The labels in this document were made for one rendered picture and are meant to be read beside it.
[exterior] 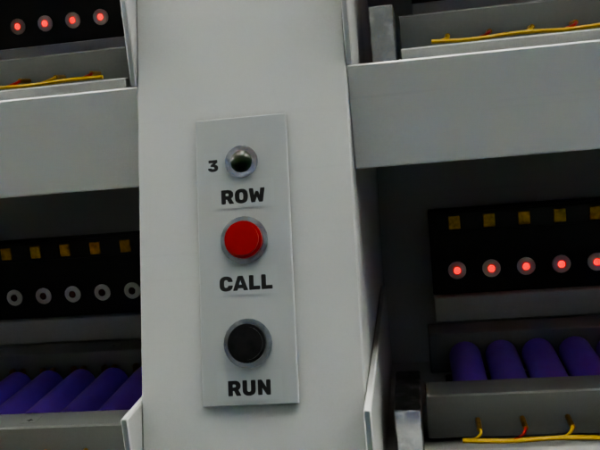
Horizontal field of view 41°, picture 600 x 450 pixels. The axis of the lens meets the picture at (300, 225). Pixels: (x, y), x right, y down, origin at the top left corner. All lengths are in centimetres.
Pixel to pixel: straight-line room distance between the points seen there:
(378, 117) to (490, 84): 5
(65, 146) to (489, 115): 19
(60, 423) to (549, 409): 23
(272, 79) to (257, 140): 3
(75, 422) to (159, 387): 8
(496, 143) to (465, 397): 12
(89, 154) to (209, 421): 13
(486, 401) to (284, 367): 11
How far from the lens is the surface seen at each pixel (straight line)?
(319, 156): 34
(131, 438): 34
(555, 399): 40
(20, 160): 39
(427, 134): 35
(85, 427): 41
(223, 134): 35
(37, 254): 55
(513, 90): 35
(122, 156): 37
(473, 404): 39
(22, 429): 42
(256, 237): 33
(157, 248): 35
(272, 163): 34
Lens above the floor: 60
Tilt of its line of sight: 9 degrees up
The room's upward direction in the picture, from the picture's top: 3 degrees counter-clockwise
